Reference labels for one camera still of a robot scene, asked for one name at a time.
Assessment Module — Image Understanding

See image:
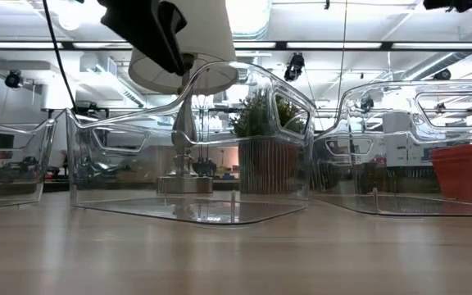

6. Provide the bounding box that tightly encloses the long black cable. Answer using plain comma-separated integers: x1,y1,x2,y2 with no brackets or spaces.
42,0,79,114

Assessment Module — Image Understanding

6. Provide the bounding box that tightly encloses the black plastic basket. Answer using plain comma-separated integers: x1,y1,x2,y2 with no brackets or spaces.
385,166,440,194

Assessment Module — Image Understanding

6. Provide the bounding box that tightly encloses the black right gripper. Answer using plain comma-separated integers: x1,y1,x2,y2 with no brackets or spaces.
422,0,472,13

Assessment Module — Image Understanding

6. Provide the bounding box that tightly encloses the orange plastic basket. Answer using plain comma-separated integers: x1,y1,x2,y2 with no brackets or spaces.
430,142,472,206

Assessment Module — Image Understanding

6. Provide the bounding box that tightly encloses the white shade silver lamp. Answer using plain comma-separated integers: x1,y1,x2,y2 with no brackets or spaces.
128,0,241,194

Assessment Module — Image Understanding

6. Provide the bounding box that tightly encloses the black ceiling camera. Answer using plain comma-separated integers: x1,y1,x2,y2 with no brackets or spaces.
284,52,306,82
4,69,24,90
432,67,452,82

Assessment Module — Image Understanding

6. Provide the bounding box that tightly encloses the green plant in striped pot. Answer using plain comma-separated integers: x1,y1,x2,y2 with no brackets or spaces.
229,88,309,194

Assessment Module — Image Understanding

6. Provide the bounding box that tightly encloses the clear plastic bin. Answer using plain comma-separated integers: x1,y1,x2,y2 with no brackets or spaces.
313,79,472,217
66,61,317,226
0,118,57,211

